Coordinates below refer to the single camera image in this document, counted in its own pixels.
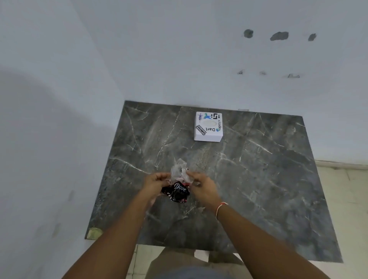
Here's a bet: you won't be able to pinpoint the person's right forearm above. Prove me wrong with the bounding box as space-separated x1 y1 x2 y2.
216 205 331 279

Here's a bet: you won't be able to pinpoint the person's right hand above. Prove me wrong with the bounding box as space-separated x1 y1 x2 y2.
185 172 222 212

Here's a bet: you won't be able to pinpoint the clear plastic bag of sachets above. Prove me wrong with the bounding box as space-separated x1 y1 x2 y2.
161 158 192 203

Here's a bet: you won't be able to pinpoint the person's left hand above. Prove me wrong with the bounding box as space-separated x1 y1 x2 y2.
140 172 172 199

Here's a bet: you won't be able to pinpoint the person's grey shorts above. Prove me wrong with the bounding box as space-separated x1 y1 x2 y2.
144 247 253 279

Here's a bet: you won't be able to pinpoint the person's left forearm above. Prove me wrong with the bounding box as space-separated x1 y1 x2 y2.
62 188 160 279

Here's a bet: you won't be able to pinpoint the red and white wrist thread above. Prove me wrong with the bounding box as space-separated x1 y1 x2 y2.
215 202 229 221

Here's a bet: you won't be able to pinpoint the white sticker-covered box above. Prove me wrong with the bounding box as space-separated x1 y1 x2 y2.
194 112 223 142

